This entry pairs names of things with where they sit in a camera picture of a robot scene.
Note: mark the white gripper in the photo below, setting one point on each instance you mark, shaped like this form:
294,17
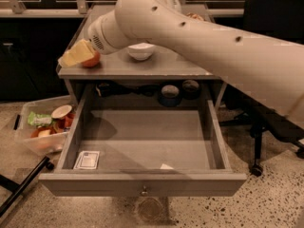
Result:
97,38

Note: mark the red apple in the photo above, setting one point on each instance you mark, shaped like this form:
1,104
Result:
93,61

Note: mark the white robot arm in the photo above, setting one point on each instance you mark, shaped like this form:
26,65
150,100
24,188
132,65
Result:
225,52

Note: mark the grey cabinet with glass top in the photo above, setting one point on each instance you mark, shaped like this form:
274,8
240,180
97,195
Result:
163,65

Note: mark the open grey top drawer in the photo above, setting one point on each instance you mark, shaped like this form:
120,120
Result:
135,135

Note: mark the small metal drawer knob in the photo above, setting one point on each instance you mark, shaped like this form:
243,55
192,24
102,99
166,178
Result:
144,191

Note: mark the white ceramic bowl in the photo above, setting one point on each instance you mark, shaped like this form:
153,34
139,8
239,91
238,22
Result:
141,51

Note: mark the small white bowl in bin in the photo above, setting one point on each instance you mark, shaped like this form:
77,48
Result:
61,111

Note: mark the green snack packet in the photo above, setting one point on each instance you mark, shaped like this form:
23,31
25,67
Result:
36,119

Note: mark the clear plastic storage bin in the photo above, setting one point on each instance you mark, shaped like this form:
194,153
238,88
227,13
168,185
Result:
43,140

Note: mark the dark round can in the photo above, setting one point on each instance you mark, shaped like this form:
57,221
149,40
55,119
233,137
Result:
190,89
169,96

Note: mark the white paper card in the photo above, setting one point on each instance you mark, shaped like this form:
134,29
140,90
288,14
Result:
87,160

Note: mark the brown yellow chip bag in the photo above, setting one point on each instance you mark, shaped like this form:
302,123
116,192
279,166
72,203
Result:
194,16

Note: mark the small white paper scrap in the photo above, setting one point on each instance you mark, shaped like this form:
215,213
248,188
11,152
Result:
166,167

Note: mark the black stand leg with caster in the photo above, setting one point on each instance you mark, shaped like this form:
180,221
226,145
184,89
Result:
16,189

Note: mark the black office chair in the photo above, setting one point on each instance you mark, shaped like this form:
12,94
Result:
275,104

